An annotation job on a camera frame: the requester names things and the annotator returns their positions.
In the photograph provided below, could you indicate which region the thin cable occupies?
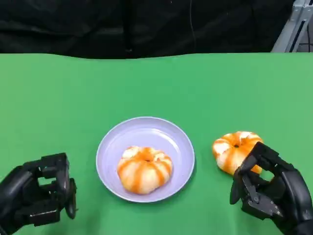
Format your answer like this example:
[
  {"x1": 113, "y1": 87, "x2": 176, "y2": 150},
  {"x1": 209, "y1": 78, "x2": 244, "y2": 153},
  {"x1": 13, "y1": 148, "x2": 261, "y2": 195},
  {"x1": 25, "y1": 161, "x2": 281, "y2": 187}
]
[{"x1": 188, "y1": 0, "x2": 198, "y2": 51}]

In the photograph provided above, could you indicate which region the green table cloth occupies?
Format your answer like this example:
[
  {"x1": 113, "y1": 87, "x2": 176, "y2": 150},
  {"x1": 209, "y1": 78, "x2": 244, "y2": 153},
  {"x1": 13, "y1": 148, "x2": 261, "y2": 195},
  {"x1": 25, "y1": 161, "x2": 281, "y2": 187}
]
[{"x1": 0, "y1": 52, "x2": 313, "y2": 235}]

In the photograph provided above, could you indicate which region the aluminium frame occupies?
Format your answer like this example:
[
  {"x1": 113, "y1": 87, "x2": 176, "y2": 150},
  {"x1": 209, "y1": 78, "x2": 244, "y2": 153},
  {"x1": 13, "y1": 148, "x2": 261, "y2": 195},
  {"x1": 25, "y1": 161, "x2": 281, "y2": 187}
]
[{"x1": 270, "y1": 0, "x2": 313, "y2": 53}]

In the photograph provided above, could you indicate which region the orange white toy bread roll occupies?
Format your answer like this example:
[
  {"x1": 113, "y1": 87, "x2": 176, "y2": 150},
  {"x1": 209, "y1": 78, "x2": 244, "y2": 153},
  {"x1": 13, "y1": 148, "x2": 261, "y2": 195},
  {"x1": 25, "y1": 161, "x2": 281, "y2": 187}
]
[
  {"x1": 116, "y1": 146, "x2": 173, "y2": 195},
  {"x1": 212, "y1": 131, "x2": 264, "y2": 176}
]

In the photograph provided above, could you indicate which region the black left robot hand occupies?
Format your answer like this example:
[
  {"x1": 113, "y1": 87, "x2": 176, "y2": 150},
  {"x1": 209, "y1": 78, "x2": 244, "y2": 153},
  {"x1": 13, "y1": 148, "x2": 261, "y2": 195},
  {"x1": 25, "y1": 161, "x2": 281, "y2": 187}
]
[{"x1": 0, "y1": 153, "x2": 78, "y2": 235}]

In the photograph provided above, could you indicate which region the lilac plate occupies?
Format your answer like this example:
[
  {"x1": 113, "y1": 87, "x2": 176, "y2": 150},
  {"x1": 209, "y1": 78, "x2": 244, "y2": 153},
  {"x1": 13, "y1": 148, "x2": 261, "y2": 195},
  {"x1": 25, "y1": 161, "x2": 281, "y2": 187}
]
[{"x1": 95, "y1": 116, "x2": 196, "y2": 203}]

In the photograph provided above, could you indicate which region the black backdrop cloth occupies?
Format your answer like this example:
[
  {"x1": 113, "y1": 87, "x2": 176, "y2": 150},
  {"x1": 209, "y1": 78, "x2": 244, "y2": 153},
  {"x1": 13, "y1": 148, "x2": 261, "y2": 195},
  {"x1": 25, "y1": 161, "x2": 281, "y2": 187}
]
[{"x1": 0, "y1": 0, "x2": 294, "y2": 59}]

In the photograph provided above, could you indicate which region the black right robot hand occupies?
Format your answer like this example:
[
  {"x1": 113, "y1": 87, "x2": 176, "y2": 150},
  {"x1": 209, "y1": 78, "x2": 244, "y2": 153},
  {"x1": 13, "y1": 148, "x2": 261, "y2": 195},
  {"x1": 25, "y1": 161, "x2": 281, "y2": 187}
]
[{"x1": 229, "y1": 141, "x2": 313, "y2": 235}]

